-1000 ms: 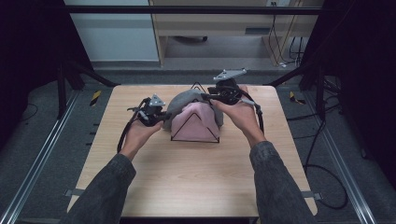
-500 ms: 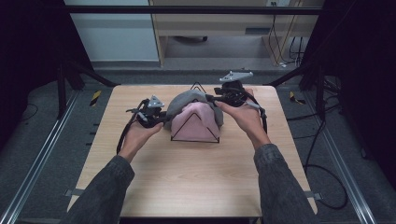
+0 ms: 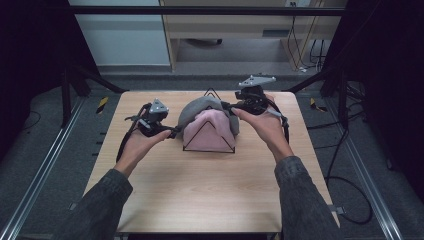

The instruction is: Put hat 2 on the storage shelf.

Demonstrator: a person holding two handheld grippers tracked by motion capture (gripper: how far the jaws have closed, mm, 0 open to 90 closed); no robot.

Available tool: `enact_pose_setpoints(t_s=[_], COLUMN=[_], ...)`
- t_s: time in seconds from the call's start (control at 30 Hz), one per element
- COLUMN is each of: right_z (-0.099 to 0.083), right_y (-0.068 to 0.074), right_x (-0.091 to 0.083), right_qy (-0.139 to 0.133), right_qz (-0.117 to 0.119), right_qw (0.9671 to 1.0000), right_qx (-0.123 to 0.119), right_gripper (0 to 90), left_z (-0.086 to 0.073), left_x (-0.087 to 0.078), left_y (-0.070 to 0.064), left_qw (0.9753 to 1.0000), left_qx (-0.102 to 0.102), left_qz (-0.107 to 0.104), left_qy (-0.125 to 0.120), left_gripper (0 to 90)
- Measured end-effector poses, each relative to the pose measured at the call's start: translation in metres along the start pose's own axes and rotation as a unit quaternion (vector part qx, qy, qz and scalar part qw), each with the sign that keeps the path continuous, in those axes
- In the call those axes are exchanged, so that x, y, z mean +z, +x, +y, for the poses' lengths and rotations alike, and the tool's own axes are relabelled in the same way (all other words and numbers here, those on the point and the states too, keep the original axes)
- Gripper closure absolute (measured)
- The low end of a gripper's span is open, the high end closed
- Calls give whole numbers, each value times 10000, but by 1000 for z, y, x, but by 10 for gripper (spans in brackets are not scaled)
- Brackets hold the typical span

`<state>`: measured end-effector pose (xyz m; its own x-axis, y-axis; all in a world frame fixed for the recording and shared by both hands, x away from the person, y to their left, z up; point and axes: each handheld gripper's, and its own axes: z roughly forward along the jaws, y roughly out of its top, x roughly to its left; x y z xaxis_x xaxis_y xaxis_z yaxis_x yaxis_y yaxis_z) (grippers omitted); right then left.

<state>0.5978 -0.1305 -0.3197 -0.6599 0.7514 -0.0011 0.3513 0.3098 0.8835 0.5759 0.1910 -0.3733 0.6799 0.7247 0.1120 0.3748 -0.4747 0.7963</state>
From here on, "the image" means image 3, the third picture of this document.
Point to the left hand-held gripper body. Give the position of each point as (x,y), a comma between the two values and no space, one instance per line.
(153,120)

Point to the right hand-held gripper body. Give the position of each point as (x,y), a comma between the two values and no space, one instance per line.
(251,98)

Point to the gray knit beanie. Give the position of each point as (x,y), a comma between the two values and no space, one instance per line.
(196,108)

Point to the pink knit beanie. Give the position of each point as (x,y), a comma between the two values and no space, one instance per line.
(208,138)

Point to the person's left hand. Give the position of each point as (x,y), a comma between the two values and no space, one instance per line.
(138,150)

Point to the person's right hand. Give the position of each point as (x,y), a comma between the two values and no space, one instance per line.
(270,130)

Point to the yellow black tape strip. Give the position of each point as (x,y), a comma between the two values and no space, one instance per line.
(102,104)
(316,106)

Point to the light wooden desk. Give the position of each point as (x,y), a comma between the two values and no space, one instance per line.
(216,30)

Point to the white cabinet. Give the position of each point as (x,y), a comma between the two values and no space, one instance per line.
(123,40)

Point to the dark curtain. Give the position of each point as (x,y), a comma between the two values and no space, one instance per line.
(30,50)
(390,66)

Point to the black diagonal frame strut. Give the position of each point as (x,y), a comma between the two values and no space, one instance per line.
(310,80)
(100,80)

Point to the black upright frame post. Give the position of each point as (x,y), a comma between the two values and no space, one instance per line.
(66,100)

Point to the black horizontal frame bar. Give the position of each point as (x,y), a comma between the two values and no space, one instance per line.
(200,10)

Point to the aluminium floor rail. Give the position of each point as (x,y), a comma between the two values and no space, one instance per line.
(363,173)
(43,160)

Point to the gray metal bracket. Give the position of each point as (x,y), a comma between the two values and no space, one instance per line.
(338,210)

